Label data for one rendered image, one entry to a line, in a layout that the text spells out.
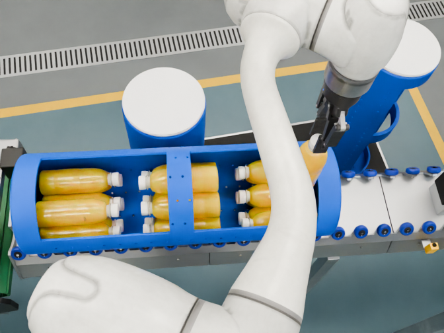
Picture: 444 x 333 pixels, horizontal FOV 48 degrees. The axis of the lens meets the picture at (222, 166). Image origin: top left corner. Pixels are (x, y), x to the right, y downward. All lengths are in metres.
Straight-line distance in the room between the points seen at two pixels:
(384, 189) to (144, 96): 0.87
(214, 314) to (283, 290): 0.09
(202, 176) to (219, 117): 1.54
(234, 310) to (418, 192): 1.26
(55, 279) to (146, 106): 1.10
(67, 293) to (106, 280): 0.05
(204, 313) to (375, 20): 0.48
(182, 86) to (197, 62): 1.40
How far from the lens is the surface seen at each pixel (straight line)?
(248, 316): 0.61
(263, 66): 0.77
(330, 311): 2.55
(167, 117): 1.64
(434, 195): 1.80
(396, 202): 1.76
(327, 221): 1.40
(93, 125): 2.89
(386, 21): 0.79
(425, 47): 2.02
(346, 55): 0.83
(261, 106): 0.73
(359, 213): 1.70
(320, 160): 1.17
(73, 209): 1.39
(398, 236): 1.71
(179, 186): 1.31
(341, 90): 0.91
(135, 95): 1.70
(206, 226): 1.40
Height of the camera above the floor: 2.42
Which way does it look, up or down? 63 degrees down
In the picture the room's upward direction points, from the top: 7 degrees clockwise
